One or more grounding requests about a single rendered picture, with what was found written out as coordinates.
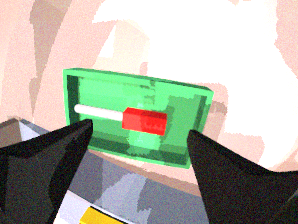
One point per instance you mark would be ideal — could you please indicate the yellow wedge chock with orange handle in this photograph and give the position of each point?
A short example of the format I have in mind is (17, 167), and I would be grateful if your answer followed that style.
(95, 216)

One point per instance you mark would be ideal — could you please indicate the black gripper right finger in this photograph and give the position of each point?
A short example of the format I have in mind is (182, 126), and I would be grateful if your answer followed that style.
(236, 190)

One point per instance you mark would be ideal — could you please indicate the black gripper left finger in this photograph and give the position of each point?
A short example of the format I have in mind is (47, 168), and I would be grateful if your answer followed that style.
(35, 174)

